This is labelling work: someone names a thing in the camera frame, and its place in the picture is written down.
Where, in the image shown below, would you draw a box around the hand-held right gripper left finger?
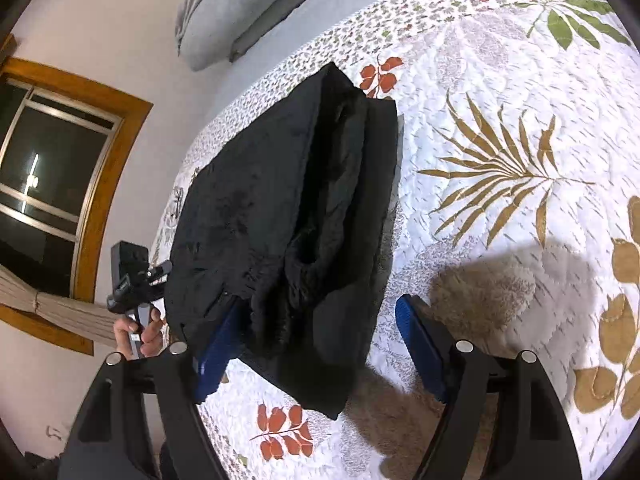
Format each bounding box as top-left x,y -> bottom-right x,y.
57,300 -> 246,480

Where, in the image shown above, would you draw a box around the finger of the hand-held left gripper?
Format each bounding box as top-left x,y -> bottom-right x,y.
147,259 -> 174,287

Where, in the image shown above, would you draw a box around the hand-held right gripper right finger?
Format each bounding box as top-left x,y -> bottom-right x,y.
395,294 -> 583,480

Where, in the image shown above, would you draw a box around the black pants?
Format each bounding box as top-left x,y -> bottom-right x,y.
164,62 -> 401,421

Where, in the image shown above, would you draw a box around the person's left hand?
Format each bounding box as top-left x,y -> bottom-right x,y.
114,307 -> 165,361

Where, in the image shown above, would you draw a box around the beige curtain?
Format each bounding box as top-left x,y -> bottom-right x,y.
0,265 -> 122,349

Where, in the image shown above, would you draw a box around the wooden framed window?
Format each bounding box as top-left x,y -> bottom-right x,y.
0,57 -> 154,357

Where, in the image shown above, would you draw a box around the floral quilted bed cover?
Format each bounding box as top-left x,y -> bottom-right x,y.
150,0 -> 640,480

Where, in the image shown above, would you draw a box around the grey bed sheet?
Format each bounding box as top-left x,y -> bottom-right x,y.
210,0 -> 481,126

